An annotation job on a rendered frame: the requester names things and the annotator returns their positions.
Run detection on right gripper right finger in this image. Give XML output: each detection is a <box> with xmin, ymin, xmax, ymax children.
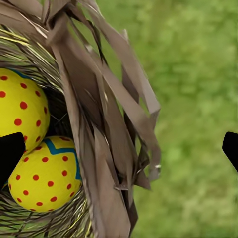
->
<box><xmin>222</xmin><ymin>132</ymin><xmax>238</xmax><ymax>172</ymax></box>

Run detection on wicker basket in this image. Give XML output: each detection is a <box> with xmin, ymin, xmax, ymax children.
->
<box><xmin>0</xmin><ymin>0</ymin><xmax>161</xmax><ymax>238</ymax></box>

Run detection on easter egg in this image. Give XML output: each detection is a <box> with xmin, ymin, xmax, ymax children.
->
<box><xmin>6</xmin><ymin>134</ymin><xmax>83</xmax><ymax>214</ymax></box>
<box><xmin>0</xmin><ymin>68</ymin><xmax>51</xmax><ymax>156</ymax></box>

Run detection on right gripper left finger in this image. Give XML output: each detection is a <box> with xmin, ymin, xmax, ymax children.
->
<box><xmin>0</xmin><ymin>132</ymin><xmax>26</xmax><ymax>191</ymax></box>

